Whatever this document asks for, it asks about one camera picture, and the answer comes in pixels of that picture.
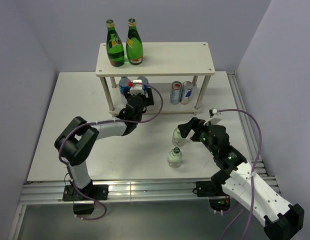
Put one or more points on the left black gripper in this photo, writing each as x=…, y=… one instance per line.
x=148, y=101

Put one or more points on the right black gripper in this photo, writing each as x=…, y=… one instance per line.
x=185, y=128

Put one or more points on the blue label water bottle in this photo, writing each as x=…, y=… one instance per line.
x=145, y=83
x=123, y=85

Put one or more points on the green glass bottle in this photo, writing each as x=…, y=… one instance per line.
x=134, y=45
x=114, y=46

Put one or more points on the green glass bottle front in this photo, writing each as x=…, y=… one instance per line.
x=134, y=45

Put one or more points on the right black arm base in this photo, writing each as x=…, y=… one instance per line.
x=212, y=190

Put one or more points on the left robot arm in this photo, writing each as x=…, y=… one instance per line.
x=78, y=138

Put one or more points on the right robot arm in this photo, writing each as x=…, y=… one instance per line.
x=280, y=219

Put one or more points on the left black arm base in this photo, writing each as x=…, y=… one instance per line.
x=86, y=200

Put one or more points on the white two-tier shelf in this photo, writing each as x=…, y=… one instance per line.
x=163, y=63

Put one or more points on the clear soda bottle rear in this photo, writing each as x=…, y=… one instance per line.
x=177, y=139

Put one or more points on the clear soda bottle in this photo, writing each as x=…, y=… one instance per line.
x=174, y=158
x=177, y=139

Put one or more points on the clear soda bottle front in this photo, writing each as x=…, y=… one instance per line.
x=174, y=158

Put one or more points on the silver blue energy drink can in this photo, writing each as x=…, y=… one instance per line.
x=186, y=92

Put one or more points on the light blue drink can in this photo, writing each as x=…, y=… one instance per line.
x=175, y=93

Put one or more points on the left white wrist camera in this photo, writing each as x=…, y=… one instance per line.
x=136, y=87

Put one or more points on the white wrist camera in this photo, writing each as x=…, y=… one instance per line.
x=136, y=87
x=214, y=117

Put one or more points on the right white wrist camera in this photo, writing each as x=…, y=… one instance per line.
x=214, y=117

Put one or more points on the aluminium front rail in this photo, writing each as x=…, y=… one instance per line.
x=118, y=191

